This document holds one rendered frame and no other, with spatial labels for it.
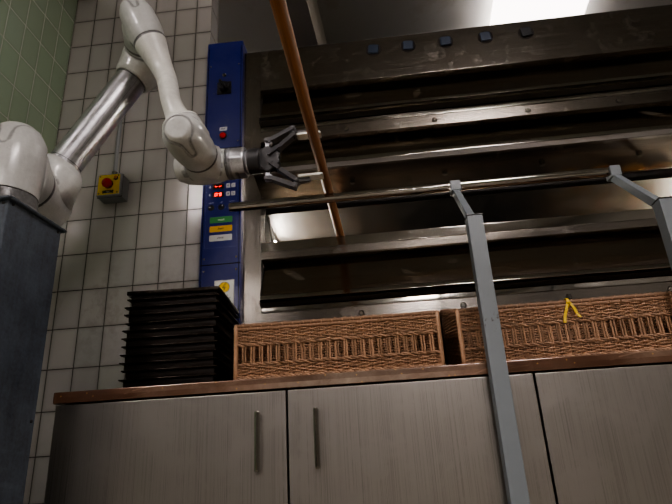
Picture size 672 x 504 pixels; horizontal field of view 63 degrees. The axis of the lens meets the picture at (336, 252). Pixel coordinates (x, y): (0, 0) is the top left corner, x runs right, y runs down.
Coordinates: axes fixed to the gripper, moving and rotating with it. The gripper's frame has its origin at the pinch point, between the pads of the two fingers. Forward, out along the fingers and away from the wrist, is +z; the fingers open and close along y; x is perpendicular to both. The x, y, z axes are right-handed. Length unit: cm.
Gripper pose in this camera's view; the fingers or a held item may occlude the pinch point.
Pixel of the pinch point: (318, 154)
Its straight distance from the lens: 159.6
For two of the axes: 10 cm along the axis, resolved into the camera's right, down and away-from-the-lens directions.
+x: -1.1, -3.6, -9.3
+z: 9.9, -0.9, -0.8
